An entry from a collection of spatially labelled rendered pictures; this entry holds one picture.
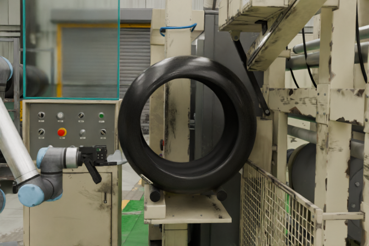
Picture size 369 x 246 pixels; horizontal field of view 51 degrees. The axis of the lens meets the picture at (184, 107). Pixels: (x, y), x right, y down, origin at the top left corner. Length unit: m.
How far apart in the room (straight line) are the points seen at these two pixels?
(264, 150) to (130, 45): 9.33
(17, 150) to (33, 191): 0.17
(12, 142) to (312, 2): 1.21
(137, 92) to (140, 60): 9.44
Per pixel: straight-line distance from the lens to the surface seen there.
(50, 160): 1.71
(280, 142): 2.02
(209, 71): 1.58
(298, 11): 1.42
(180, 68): 1.57
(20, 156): 1.63
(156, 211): 1.65
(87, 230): 2.47
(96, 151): 1.71
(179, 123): 1.95
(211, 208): 1.81
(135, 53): 11.04
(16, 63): 5.09
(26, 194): 1.62
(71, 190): 2.41
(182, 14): 1.98
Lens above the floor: 1.35
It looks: 3 degrees down
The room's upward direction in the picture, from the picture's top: 1 degrees clockwise
